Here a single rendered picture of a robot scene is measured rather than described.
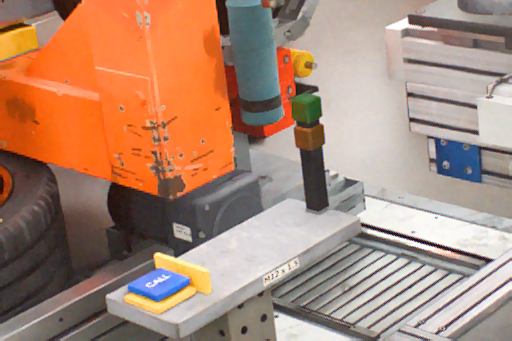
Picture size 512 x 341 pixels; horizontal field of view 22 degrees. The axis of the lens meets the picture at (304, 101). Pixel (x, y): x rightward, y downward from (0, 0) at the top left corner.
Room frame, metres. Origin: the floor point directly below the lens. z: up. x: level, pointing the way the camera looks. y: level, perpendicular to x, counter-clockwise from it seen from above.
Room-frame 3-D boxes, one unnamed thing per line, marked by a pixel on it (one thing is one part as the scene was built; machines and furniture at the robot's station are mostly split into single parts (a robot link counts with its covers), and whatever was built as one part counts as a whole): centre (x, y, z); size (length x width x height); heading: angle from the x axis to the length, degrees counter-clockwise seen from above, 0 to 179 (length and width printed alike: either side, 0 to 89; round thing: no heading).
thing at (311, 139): (2.08, 0.00, 0.59); 0.04 x 0.04 x 0.04; 45
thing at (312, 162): (2.08, 0.00, 0.55); 0.03 x 0.03 x 0.21; 45
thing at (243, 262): (1.94, 0.14, 0.44); 0.43 x 0.17 x 0.03; 135
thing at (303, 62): (2.82, 0.07, 0.51); 0.29 x 0.06 x 0.06; 45
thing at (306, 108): (2.08, 0.00, 0.64); 0.04 x 0.04 x 0.04; 45
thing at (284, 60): (2.69, 0.11, 0.48); 0.16 x 0.12 x 0.17; 45
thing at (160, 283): (1.82, 0.26, 0.47); 0.07 x 0.07 x 0.02; 45
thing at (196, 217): (2.48, 0.30, 0.26); 0.42 x 0.18 x 0.35; 45
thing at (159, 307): (1.82, 0.26, 0.46); 0.08 x 0.08 x 0.01; 45
